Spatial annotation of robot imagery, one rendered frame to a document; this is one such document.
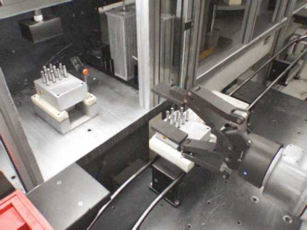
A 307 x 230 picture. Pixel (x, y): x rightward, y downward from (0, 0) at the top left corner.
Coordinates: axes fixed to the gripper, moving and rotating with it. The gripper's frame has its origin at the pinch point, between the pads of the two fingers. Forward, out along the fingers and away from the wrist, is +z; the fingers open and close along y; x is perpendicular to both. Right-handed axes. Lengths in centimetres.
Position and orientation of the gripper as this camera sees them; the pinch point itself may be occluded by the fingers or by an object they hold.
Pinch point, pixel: (166, 111)
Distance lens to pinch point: 49.5
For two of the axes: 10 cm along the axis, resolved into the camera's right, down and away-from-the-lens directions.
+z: -7.5, -4.1, 5.3
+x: -6.6, 4.6, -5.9
